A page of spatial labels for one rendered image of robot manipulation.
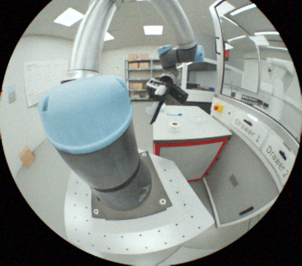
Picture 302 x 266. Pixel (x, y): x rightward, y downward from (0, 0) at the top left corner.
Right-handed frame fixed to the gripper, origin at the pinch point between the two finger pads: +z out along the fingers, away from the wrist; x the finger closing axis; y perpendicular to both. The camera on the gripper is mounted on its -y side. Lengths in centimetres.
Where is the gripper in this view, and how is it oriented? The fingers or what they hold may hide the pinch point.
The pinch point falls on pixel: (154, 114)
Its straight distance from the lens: 27.2
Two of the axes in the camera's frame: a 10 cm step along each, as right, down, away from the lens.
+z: -4.0, 7.2, -5.7
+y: -9.1, -3.7, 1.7
